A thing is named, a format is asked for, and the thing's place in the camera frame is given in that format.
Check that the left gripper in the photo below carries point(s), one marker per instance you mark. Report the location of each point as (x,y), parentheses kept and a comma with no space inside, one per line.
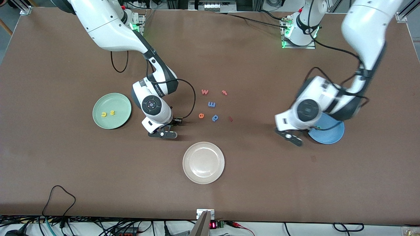
(304,132)

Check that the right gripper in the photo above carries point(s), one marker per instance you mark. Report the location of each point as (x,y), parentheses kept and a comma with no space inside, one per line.
(175,121)

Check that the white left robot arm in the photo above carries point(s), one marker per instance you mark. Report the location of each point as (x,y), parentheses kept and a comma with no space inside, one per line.
(364,29)

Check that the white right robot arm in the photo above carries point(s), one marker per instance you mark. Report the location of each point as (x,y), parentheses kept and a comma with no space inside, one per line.
(111,32)

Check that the blue plate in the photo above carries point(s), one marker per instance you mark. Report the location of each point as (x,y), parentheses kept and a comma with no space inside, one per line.
(331,134)

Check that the white plate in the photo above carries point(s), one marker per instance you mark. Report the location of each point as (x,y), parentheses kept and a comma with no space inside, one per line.
(203,163)

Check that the green plate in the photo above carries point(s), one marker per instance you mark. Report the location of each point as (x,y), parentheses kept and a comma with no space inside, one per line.
(115,101)

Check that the green terminal block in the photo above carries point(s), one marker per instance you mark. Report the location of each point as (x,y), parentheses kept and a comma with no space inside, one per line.
(221,224)

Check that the red clip lead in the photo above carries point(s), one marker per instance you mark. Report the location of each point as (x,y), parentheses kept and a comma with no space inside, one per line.
(238,225)

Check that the brown wooden stick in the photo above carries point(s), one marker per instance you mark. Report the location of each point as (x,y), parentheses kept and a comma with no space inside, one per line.
(6,27)

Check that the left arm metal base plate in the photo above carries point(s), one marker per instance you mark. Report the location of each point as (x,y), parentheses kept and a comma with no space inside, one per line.
(295,47)

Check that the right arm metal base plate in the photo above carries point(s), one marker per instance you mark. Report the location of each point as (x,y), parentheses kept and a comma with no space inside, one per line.
(141,23)

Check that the aluminium frame profile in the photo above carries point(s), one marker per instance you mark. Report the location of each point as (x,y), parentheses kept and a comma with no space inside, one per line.
(25,10)
(405,14)

